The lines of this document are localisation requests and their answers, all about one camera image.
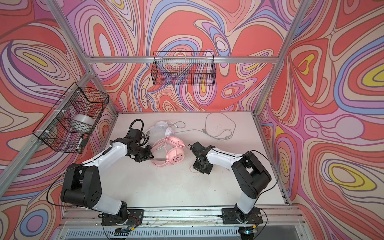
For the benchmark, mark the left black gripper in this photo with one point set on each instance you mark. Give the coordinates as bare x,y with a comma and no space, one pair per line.
147,155

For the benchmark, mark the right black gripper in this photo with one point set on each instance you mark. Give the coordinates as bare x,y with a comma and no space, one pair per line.
196,167

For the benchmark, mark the pink cat-ear headphones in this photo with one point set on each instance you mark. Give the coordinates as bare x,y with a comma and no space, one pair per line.
174,149

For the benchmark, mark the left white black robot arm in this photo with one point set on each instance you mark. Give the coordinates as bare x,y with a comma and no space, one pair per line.
82,183

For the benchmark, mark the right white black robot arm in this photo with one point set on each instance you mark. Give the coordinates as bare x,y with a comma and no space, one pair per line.
249,172

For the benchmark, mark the white headphones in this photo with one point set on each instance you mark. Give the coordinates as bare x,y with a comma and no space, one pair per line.
165,127

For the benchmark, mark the black marker in basket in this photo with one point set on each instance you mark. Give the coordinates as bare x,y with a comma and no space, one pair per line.
82,143

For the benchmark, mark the white tape roll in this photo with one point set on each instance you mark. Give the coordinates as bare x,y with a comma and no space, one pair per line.
82,123

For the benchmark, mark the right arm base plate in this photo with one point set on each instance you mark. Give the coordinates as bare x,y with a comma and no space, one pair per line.
231,216

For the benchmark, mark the black wire basket left wall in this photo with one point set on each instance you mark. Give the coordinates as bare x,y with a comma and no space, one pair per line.
57,133

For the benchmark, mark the black wire basket wall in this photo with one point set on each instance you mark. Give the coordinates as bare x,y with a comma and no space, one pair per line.
57,133
184,68

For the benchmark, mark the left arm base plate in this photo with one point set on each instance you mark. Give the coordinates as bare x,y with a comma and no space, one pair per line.
133,218

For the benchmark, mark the black wire basket back wall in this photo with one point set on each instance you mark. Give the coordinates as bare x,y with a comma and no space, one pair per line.
184,68

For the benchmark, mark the aluminium front rail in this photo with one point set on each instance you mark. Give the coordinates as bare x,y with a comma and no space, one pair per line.
273,215

